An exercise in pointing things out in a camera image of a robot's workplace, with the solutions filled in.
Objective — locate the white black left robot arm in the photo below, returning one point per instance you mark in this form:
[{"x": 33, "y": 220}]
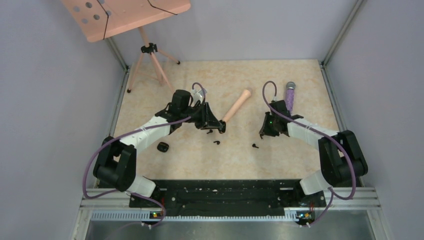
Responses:
[{"x": 116, "y": 160}]

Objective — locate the purple glitter microphone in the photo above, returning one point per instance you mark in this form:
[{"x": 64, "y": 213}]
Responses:
[{"x": 290, "y": 96}]

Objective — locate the black glossy earbud charging case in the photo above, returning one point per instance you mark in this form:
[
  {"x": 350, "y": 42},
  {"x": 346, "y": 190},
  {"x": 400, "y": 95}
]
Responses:
[{"x": 222, "y": 128}]

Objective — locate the black case lid piece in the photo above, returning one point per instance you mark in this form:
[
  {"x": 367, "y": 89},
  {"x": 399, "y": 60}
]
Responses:
[{"x": 163, "y": 147}]

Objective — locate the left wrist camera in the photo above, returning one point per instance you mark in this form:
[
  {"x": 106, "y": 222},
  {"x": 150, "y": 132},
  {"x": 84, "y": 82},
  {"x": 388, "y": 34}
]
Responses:
[{"x": 198, "y": 95}]

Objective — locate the pink wooden flute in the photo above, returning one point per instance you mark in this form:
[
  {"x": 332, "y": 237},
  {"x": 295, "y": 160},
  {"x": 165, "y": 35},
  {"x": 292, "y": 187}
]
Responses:
[{"x": 245, "y": 95}]

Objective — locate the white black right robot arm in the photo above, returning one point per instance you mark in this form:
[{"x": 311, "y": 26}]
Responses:
[{"x": 340, "y": 156}]

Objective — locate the grey slotted cable duct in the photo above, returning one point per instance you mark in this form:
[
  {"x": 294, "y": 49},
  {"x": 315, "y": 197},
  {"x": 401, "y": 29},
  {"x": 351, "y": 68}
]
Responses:
[{"x": 147, "y": 216}]

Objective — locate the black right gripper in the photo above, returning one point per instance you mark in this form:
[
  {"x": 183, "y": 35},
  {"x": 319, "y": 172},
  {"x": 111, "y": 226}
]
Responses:
[{"x": 265, "y": 130}]

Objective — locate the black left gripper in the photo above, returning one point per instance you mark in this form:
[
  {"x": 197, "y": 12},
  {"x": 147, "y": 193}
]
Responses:
[{"x": 208, "y": 120}]

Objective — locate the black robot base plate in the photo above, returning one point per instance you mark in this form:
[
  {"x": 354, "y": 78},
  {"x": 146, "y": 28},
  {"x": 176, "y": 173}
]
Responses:
[{"x": 229, "y": 198}]

